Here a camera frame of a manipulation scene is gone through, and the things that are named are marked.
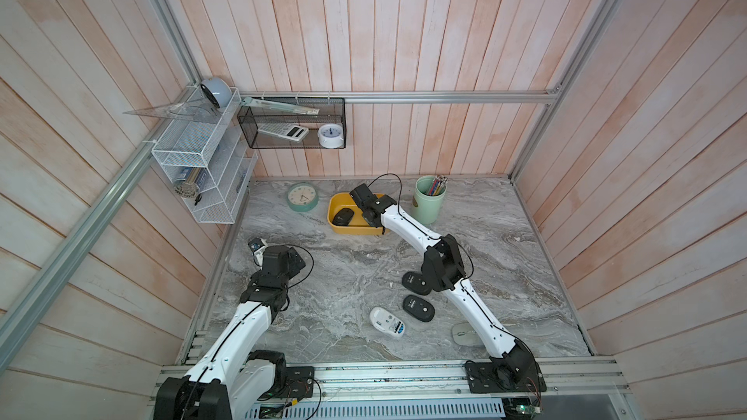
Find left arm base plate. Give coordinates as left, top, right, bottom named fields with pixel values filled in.
left=258, top=366, right=315, bottom=402

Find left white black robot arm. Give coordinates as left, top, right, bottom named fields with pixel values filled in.
left=153, top=243, right=307, bottom=419

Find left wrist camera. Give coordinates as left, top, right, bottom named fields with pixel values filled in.
left=247, top=237, right=268, bottom=268

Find white tape roll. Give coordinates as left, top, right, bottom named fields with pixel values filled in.
left=317, top=124, right=345, bottom=149

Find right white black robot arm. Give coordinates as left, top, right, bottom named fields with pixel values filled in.
left=350, top=184, right=547, bottom=392

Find yellow plastic storage box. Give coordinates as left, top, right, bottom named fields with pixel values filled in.
left=327, top=192, right=385, bottom=235

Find grey round speaker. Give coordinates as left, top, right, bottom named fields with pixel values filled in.
left=200, top=77, right=233, bottom=109

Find black wire basket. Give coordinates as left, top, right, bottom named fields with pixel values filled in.
left=237, top=96, right=347, bottom=150

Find white wire shelf rack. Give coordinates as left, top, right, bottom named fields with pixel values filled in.
left=152, top=87, right=258, bottom=225

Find black mouse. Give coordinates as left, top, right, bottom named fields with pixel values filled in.
left=402, top=271, right=432, bottom=296
left=402, top=295, right=435, bottom=323
left=332, top=207, right=355, bottom=227

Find white calculator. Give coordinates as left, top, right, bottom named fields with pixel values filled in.
left=257, top=124, right=309, bottom=142

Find pens in cup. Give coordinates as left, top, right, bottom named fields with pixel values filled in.
left=426, top=175, right=449, bottom=196

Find green pen cup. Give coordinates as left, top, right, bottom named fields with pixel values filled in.
left=412, top=175, right=447, bottom=225

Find white mouse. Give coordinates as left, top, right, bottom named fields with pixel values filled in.
left=369, top=306, right=406, bottom=338

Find green ruler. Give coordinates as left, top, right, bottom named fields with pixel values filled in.
left=241, top=97, right=320, bottom=116

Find rolled items on shelf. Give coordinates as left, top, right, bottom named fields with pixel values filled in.
left=173, top=166, right=204, bottom=198

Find aluminium front rail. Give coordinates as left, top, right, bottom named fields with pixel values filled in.
left=298, top=357, right=631, bottom=406

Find clear triangle ruler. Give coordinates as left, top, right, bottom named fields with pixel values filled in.
left=126, top=99, right=223, bottom=124

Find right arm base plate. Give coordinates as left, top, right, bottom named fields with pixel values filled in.
left=464, top=359, right=547, bottom=394

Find green round clock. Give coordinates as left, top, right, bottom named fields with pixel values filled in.
left=286, top=182, right=319, bottom=213

